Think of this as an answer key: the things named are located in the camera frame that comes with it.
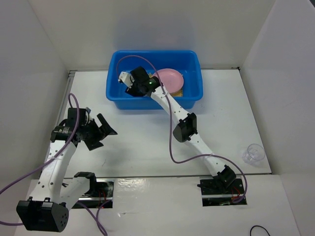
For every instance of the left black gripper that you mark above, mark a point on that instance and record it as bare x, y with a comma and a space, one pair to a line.
103, 131

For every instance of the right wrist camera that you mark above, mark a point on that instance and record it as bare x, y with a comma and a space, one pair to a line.
126, 78

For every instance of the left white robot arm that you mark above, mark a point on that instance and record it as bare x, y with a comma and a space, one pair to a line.
47, 207

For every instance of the orange plastic plate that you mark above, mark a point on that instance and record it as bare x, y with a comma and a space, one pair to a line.
178, 93

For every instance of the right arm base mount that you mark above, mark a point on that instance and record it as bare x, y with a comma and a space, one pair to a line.
213, 197

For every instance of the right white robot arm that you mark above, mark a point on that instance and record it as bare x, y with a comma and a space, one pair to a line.
139, 82

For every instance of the pink plastic plate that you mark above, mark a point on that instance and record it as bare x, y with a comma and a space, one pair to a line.
171, 79

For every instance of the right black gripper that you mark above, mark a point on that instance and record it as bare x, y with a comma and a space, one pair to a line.
131, 91

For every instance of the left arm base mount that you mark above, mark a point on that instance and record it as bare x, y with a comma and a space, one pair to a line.
104, 193

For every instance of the blue plastic bin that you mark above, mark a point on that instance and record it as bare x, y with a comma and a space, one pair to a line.
184, 61

